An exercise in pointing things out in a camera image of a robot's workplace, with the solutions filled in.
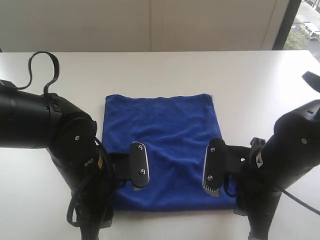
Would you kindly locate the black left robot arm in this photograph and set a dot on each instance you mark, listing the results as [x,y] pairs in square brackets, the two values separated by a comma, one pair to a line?
[51,122]

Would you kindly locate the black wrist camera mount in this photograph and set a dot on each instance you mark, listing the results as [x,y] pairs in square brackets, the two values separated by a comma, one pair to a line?
[222,164]
[132,166]

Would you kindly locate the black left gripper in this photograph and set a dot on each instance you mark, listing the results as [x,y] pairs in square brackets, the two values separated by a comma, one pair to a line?
[82,162]

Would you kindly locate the black window frame post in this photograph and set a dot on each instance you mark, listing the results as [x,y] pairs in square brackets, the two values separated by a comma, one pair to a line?
[286,24]

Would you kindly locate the white van outside window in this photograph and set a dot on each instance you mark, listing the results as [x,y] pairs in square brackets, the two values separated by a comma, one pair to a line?
[311,31]

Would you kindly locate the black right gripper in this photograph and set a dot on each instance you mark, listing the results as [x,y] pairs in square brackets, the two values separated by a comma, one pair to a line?
[291,152]

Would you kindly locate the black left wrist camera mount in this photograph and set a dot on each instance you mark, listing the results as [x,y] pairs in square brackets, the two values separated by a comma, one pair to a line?
[132,166]

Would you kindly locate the blue towel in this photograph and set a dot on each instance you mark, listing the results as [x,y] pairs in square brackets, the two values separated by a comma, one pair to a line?
[176,131]

